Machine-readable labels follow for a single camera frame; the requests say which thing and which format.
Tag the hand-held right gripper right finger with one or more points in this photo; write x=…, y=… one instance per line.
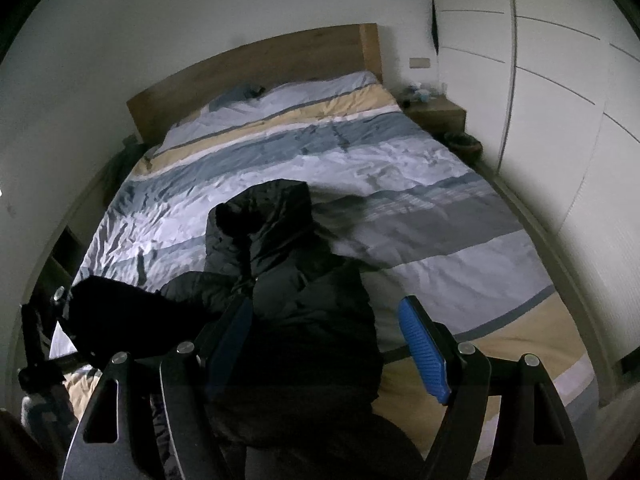
x=422, y=350

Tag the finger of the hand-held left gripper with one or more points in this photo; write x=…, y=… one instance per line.
x=57, y=300

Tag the wall switch plate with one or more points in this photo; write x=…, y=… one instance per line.
x=419, y=62

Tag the dark round basket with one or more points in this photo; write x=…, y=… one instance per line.
x=462, y=142

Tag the blue pillow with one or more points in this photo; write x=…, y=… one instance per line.
x=239, y=95

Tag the wooden bed headboard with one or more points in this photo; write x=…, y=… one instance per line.
x=260, y=62

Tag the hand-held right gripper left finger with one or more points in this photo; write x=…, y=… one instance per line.
x=231, y=340

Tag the wooden nightstand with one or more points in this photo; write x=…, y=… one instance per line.
x=440, y=112

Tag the white wardrobe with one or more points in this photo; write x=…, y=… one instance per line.
x=550, y=85

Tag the small items on nightstand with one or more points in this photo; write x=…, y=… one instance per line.
x=419, y=92

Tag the black hooded puffer jacket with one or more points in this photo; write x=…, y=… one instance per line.
x=300, y=280

